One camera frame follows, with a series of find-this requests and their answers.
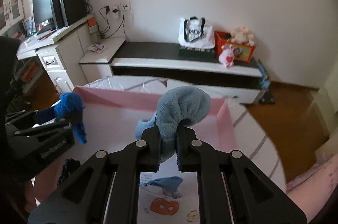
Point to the white glass-door cabinet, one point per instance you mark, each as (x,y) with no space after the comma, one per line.
(12,7)

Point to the white plush toy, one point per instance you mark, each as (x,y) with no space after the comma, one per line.
(243,35)

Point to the pink pen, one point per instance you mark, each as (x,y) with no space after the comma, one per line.
(47,35)

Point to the dark knitted item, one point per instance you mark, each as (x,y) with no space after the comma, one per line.
(70,168)

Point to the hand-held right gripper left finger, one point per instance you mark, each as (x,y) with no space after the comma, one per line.
(151,144)

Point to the pink floral quilt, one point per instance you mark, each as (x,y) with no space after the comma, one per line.
(314,192)

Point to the white tote bag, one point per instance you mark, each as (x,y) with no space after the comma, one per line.
(196,33)

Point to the blue packets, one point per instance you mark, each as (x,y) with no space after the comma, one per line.
(264,76)

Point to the blue knitted sock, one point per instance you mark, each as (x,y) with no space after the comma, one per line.
(70,102)

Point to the grey striped white quilt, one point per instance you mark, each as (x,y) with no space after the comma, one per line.
(258,139)

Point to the pink plush toy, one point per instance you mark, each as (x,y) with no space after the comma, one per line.
(227,57)

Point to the white desk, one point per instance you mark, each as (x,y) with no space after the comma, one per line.
(66,54)

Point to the orange-capped bottle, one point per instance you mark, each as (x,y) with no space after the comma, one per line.
(94,31)

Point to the small printed packet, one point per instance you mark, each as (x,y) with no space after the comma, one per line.
(95,48)

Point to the black computer monitor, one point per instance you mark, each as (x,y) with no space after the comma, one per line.
(42,8)

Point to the black bathroom scale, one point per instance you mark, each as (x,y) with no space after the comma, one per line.
(268,97)

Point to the black keyboard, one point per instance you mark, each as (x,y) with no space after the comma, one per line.
(47,29)

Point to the red storage box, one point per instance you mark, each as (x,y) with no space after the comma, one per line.
(243,53)

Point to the black computer tower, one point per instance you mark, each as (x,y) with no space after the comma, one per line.
(70,3)

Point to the wall sockets with plugs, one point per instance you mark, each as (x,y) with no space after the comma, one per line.
(117,7)

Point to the black and white low cabinet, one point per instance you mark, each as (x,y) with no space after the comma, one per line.
(158,62)

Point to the black office chair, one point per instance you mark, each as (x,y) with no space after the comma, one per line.
(8,76)

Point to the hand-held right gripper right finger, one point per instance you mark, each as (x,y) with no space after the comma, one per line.
(184,150)

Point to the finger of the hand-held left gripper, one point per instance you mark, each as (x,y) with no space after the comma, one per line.
(52,124)
(29,115)

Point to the light blue fluffy sock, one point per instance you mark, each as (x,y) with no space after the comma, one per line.
(182,107)

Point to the blue and white carton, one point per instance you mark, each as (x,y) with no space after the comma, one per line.
(29,24)

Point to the pink cardboard box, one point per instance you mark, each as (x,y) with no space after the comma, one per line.
(118,99)

